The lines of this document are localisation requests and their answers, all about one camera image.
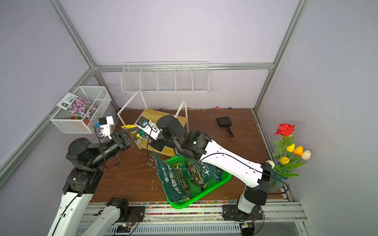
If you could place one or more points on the clear glass vase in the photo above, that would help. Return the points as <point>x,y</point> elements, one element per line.
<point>276,182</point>

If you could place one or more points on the black slotted plastic scoop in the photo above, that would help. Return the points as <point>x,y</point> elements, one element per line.
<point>226,123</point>

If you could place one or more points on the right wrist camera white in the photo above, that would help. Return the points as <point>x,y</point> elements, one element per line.
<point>148,129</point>

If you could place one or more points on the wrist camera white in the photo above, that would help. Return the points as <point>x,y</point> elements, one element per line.
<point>148,129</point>
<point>104,126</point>

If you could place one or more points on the white frame wooden shelf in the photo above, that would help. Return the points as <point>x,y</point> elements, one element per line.
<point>154,116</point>

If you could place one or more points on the green plastic mesh tray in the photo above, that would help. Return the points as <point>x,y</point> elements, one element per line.
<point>196,192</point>

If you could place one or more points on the pink flower seed packet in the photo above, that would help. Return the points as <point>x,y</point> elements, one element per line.
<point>78,107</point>

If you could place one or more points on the dark green soil bag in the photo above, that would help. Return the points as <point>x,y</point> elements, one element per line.
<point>175,186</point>
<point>201,173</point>

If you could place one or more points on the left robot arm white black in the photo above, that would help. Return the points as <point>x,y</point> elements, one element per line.
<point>89,161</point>

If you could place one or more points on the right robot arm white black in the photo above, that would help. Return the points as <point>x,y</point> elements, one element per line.
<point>201,149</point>

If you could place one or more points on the yellow flowered fertilizer bag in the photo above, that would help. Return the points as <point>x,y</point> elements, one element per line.
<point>141,135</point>

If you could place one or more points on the white wire wall basket long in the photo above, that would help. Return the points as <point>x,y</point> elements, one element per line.
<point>165,77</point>

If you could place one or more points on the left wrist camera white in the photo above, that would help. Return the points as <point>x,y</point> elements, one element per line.
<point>104,126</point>

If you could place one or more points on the artificial flower bouquet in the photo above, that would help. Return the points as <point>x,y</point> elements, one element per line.
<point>290,156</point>

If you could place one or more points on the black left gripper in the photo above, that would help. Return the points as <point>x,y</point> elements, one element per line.
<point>116,135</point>

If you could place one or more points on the metal base rail frame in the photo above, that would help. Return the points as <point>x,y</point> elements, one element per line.
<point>273,211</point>

